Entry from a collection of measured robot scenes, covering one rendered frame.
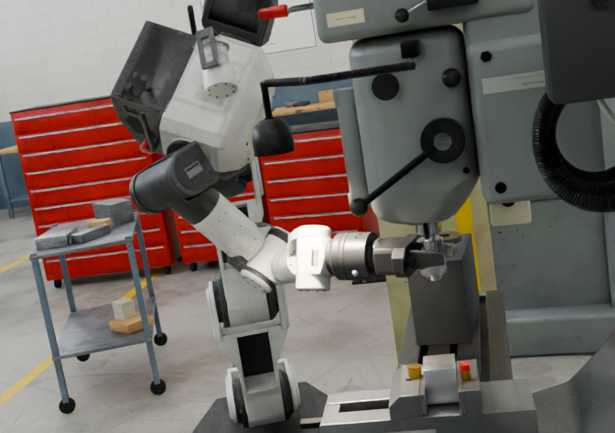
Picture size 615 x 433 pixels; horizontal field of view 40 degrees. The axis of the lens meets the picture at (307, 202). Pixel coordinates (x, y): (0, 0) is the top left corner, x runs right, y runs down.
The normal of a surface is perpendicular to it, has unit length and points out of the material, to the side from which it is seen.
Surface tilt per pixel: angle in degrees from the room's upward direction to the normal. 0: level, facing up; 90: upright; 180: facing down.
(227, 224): 89
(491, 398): 0
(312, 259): 67
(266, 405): 104
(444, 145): 90
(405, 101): 90
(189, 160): 73
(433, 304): 90
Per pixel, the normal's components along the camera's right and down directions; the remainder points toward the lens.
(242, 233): 0.53, 0.06
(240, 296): 0.10, 0.02
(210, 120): 0.03, -0.37
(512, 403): -0.15, -0.97
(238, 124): 0.69, -0.04
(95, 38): -0.18, 0.22
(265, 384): -0.07, -0.78
